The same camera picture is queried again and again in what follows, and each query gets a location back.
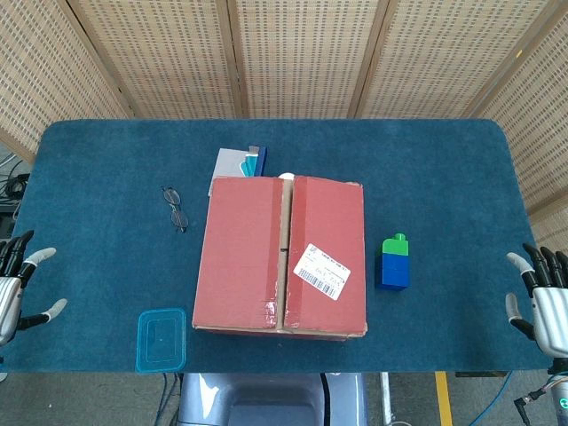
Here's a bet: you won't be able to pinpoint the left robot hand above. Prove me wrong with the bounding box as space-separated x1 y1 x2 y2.
0 229 68 351

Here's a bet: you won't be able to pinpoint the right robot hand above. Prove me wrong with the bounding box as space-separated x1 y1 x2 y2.
505 242 568 356

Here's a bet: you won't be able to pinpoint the red brown cardboard box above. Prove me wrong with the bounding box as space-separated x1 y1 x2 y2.
191 175 369 342

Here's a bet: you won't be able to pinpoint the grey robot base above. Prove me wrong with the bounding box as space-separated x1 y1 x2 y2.
177 372 369 426

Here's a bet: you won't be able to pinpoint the grey and blue paper carton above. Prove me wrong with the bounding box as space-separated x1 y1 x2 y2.
207 145 269 197

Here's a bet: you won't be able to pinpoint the clear blue plastic lid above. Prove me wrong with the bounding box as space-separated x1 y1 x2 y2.
135 308 187 374

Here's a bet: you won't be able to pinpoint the blue toy brick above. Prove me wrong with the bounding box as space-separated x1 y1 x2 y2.
378 252 409 292

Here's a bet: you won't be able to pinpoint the blue table cloth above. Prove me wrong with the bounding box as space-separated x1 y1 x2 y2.
0 118 568 375

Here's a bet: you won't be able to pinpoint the white metal leg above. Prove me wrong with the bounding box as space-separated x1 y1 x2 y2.
379 372 395 426

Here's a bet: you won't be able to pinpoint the thin-framed eyeglasses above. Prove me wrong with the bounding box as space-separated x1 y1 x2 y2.
161 185 190 234

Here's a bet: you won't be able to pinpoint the woven bamboo folding screen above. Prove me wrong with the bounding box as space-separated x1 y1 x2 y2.
0 0 568 243

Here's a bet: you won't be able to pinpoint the blue floor cable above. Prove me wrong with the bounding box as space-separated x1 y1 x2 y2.
160 372 179 426
469 371 516 426

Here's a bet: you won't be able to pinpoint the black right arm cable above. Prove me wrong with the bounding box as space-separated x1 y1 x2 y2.
513 385 554 426

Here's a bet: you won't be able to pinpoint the black cable bundle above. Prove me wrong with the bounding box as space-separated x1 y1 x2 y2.
0 150 31 223

